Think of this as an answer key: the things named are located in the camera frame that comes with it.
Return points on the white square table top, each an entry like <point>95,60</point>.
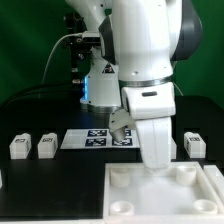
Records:
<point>181,194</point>

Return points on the white obstacle bar right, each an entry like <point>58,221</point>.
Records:
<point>216,178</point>

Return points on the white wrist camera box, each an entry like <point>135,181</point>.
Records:
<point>119,120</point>

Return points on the white piece left edge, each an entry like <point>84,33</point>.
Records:
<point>1,183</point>

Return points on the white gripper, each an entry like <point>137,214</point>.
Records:
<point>151,109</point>

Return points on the black camera stand pole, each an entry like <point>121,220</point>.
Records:
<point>79,54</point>

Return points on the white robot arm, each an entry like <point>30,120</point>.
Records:
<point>135,45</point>

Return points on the white marker sheet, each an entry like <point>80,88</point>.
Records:
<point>96,139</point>

